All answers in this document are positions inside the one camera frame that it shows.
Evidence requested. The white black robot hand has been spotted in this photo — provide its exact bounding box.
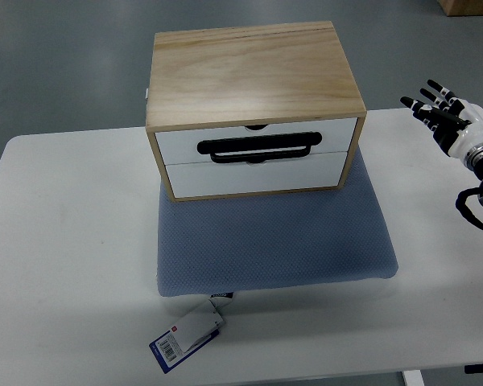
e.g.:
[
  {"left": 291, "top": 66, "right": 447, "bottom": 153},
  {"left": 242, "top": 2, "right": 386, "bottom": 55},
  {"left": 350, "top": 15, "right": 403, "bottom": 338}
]
[{"left": 400, "top": 80, "right": 483, "bottom": 169}]

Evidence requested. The black drawer handle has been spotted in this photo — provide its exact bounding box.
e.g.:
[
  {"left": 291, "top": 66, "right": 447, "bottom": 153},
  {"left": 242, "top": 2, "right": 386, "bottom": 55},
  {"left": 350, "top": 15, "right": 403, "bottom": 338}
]
[{"left": 196, "top": 132, "right": 322, "bottom": 164}]

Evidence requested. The white drawer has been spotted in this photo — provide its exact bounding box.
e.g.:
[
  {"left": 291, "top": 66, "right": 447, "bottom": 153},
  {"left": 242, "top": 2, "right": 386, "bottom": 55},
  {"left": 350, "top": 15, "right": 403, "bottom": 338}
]
[
  {"left": 155, "top": 117, "right": 357, "bottom": 165},
  {"left": 167, "top": 152, "right": 346, "bottom": 199}
]

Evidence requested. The wooden drawer cabinet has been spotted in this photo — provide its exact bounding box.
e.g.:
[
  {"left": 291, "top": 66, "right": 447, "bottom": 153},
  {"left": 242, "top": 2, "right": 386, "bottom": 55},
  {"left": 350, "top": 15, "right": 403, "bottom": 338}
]
[{"left": 146, "top": 22, "right": 366, "bottom": 202}]

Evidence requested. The blue textured cushion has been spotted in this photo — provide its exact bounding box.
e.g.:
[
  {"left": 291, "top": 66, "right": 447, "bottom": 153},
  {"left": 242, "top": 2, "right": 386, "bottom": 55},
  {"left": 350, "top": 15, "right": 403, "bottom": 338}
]
[{"left": 156, "top": 154, "right": 398, "bottom": 297}]

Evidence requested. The black table control panel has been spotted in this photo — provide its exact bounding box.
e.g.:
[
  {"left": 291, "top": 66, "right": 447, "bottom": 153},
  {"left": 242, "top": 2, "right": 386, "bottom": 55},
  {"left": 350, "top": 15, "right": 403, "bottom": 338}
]
[{"left": 464, "top": 363, "right": 483, "bottom": 375}]

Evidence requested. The white table leg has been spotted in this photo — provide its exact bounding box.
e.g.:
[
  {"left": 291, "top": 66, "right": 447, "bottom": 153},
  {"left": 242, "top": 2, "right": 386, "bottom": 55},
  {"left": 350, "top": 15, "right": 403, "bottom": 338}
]
[{"left": 402, "top": 370, "right": 425, "bottom": 386}]

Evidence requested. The white blue product tag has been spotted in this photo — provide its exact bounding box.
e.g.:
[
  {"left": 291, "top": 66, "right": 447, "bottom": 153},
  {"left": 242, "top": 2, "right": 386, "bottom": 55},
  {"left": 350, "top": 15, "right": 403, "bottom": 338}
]
[{"left": 149, "top": 293, "right": 233, "bottom": 374}]

